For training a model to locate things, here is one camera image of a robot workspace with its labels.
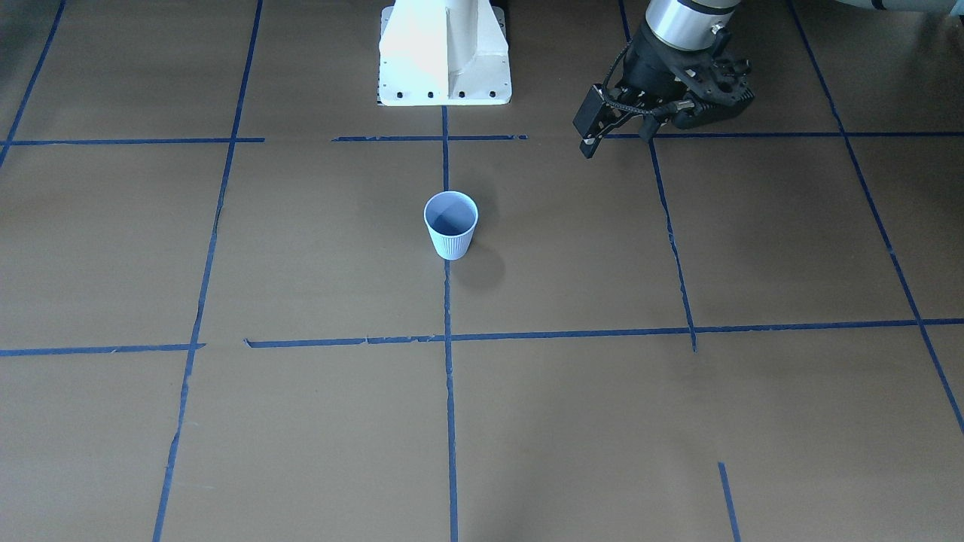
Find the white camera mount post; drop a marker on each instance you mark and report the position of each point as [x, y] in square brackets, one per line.
[444, 53]

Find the blue ribbed cup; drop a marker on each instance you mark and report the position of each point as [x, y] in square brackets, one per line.
[451, 217]

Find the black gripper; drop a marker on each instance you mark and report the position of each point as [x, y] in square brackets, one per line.
[654, 69]

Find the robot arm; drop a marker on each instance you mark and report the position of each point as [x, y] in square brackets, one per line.
[687, 25]

